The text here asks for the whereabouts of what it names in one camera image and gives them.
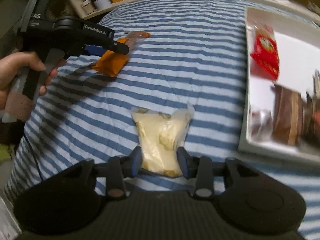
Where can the yellow pastry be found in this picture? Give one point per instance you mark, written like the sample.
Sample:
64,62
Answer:
160,135

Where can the small clear wrapped candy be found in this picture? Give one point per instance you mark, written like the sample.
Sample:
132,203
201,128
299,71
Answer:
261,124

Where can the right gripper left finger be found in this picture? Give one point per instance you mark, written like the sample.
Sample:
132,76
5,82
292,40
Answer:
136,159

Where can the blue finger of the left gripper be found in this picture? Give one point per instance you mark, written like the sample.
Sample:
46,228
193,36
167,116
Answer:
91,50

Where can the dark mooncake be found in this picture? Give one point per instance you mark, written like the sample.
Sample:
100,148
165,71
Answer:
311,119

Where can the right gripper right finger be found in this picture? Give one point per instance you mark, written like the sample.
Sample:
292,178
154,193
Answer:
183,160

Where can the white cardboard box tray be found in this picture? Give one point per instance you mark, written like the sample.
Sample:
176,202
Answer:
298,48

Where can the blue white striped blanket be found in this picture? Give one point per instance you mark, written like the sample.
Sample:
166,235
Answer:
196,55

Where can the brown wrapped chocolate bar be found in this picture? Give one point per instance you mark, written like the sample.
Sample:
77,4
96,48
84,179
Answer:
288,116

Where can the red snack packet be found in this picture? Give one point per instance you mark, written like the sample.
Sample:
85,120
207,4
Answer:
265,56

